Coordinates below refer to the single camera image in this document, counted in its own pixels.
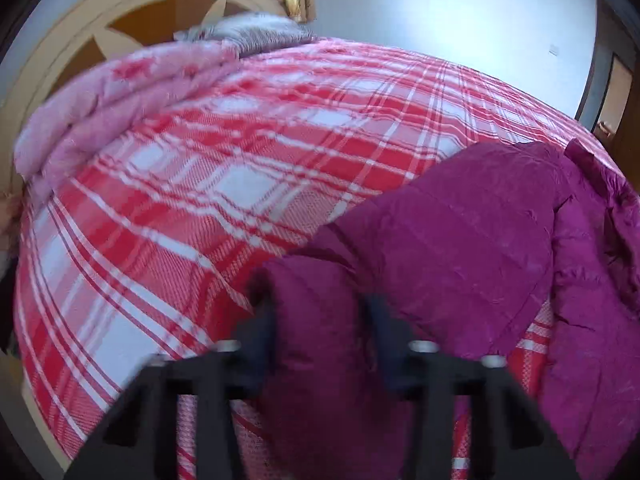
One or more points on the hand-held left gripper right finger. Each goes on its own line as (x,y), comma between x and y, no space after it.
(380,332)

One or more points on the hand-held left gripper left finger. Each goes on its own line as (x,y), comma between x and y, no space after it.
(261,332)

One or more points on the magenta padded jacket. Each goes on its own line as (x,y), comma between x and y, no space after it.
(450,235)

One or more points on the red plaid bed blanket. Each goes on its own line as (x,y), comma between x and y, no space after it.
(225,185)

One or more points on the pink folded quilt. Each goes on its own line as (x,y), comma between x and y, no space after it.
(125,95)

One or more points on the grey patterned pillow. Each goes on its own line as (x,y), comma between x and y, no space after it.
(260,32)

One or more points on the brown wooden door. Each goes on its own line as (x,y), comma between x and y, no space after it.
(622,105)

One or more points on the cream wooden headboard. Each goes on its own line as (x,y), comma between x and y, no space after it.
(75,25)

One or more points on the dark door frame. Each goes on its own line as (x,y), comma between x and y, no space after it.
(602,40)

